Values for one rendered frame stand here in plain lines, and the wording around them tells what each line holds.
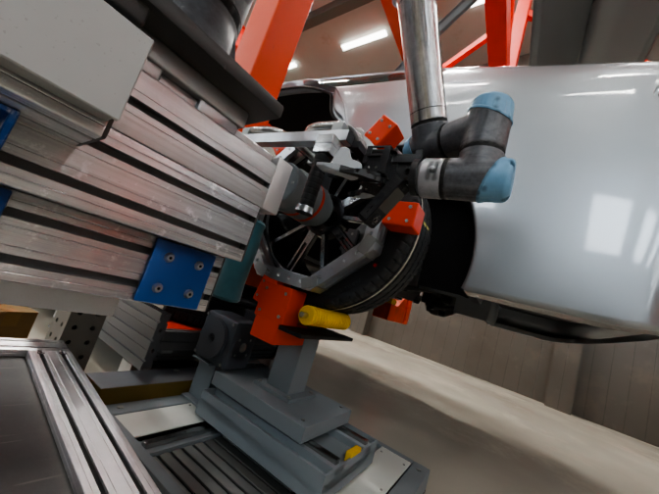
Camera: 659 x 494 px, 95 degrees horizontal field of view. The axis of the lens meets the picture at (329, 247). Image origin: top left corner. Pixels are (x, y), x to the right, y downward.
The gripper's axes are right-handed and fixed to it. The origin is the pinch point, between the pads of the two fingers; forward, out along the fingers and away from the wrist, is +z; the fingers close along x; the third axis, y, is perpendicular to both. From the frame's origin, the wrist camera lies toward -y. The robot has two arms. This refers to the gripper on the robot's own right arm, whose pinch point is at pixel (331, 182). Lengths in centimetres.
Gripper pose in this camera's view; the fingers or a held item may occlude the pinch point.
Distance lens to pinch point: 70.3
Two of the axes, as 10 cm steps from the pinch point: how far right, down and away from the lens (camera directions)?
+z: -8.3, -1.6, 5.4
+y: 2.8, -9.5, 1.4
